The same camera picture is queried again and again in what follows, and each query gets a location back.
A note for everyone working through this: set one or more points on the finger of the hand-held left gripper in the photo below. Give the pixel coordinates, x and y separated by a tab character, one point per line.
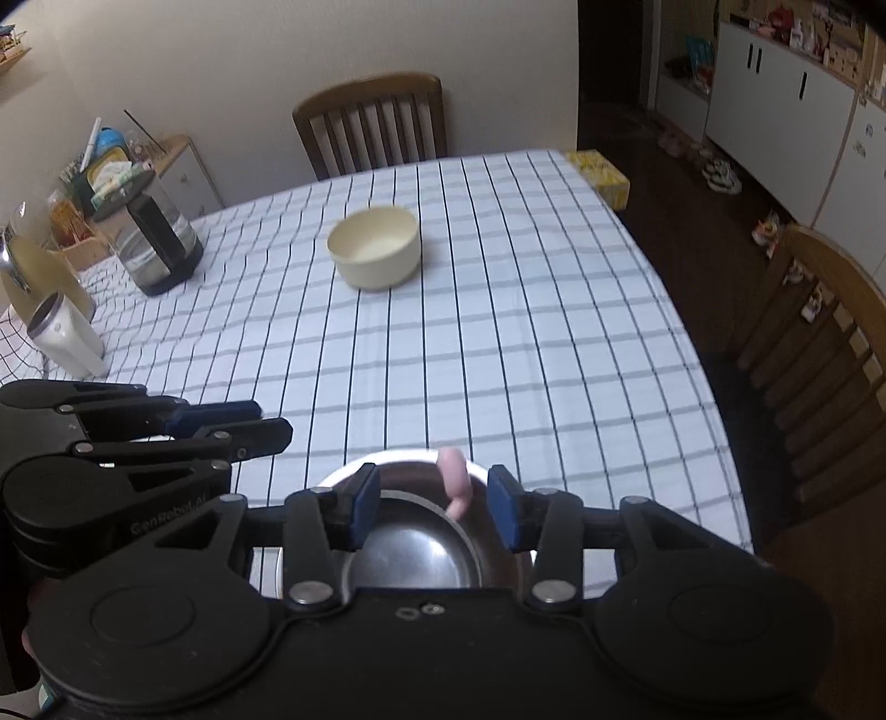
263	436
221	413

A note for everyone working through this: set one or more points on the person's left hand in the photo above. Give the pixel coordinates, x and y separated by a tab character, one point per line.
26	638

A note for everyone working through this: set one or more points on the white cabinet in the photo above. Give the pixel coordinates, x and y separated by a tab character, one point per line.
775	104

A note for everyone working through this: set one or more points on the glass kettle with black base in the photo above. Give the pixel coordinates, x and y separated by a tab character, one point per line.
156	242

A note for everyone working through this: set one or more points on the stainless steel bowl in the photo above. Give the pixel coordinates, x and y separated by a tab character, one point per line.
415	547

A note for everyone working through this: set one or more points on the white checked tablecloth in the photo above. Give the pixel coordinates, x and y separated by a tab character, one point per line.
519	311

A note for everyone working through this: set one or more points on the white plastic jug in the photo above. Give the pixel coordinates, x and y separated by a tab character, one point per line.
69	339

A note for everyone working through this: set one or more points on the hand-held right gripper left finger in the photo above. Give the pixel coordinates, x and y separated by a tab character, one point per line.
363	510

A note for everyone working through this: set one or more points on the yellow tissue box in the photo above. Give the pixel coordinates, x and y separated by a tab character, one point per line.
599	176

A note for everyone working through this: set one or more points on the small pink curved object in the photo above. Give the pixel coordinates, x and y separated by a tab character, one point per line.
457	484

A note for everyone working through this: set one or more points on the green and white box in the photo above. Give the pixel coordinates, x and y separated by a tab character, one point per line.
114	181

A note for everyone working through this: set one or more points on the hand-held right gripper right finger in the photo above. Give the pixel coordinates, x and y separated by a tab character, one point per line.
502	514

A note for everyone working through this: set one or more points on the wooden wall shelf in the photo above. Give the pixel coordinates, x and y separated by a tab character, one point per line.
14	59

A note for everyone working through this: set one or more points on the pair of sneakers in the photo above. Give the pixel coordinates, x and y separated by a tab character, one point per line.
721	176

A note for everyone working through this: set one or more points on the wooden side cabinet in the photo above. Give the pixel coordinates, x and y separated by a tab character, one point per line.
187	173

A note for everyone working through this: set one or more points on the cream bowl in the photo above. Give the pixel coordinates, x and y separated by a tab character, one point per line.
377	263

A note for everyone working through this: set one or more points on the wooden slat-back chair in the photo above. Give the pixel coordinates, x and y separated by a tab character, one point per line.
817	332
367	118

